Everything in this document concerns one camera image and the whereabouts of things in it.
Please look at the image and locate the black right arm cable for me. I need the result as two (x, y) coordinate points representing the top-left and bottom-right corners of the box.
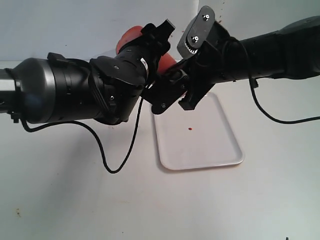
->
(222, 37), (320, 125)

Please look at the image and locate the white rectangular plastic tray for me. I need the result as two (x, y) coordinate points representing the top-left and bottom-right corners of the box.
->
(152, 92), (244, 171)

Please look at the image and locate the red sauce squeeze bottle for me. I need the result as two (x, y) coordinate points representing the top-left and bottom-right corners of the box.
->
(115, 25), (177, 75)

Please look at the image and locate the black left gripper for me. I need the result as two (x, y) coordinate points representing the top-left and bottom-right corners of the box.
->
(140, 19), (187, 115)

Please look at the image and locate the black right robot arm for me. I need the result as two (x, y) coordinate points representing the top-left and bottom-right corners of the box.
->
(177, 5), (320, 111)

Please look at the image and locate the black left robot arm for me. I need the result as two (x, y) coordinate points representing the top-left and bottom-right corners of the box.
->
(0, 20), (175, 125)

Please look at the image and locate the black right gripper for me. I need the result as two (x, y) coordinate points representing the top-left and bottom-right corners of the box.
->
(177, 5), (230, 111)

